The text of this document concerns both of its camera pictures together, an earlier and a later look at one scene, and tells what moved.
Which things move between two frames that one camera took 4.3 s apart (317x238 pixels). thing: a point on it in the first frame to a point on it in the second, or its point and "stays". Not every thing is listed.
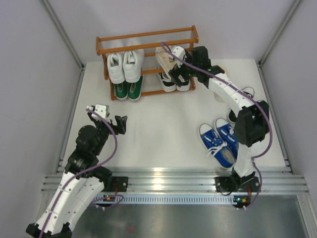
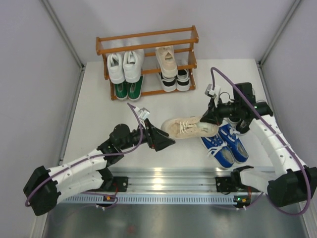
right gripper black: [176, 74] to [209, 117]
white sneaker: [115, 68] stays
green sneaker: [121, 90] stays
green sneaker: [134, 89] stays
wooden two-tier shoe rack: [147, 63] stays
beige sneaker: [221, 94] to [188, 127]
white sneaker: [132, 62] stays
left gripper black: [121, 122] to [160, 141]
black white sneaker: [168, 85] stays
